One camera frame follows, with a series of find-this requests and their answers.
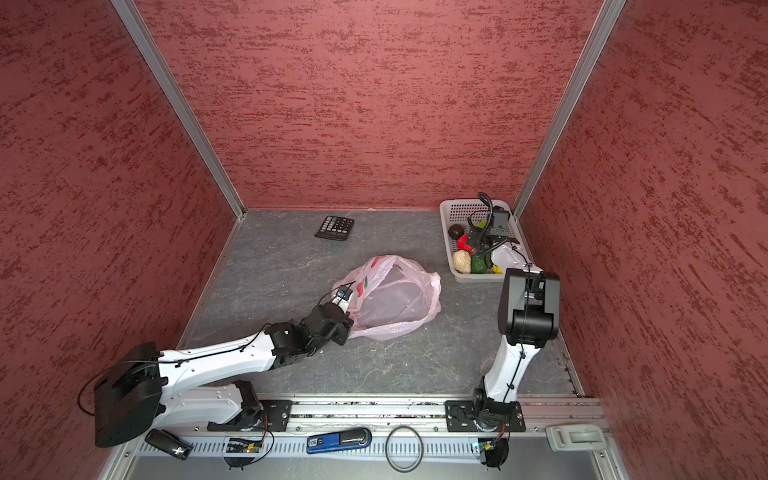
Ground red fruit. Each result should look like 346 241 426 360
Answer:
456 234 473 253

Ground dark green avocado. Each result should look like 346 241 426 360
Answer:
471 256 488 274

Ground beige fruit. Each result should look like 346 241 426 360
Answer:
452 250 472 274

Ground dark brown fruit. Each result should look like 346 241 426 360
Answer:
447 224 465 241

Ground white plastic basket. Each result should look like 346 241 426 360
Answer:
439 199 540 283

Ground pink plastic bag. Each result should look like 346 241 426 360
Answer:
333 255 441 341

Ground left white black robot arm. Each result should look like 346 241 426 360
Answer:
94 300 354 448

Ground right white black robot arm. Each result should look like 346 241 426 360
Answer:
472 246 560 431

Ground black calculator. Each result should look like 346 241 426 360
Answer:
315 215 354 241

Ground blue black device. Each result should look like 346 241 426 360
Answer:
306 427 372 455

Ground left circuit board connector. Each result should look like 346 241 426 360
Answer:
223 438 264 469

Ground circuit board connector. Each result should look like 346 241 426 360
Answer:
476 437 509 470
223 438 264 469

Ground black small device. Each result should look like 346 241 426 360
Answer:
144 429 193 461

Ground right circuit board connector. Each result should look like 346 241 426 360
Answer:
476 437 509 470

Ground grey plastic holder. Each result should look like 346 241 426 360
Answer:
545 423 607 452

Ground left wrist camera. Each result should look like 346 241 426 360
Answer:
331 284 354 313

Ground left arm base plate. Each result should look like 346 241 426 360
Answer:
206 400 293 433

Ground aluminium front rail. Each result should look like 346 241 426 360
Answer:
98 394 631 480

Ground black cable ring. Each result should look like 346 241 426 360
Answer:
384 425 425 474

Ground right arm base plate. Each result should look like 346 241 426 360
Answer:
445 400 526 433

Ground right aluminium corner post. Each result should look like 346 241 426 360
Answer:
513 0 626 220

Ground aluminium corner post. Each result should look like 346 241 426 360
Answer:
513 0 626 220
111 0 247 222

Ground left aluminium corner post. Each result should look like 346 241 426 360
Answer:
111 0 247 222

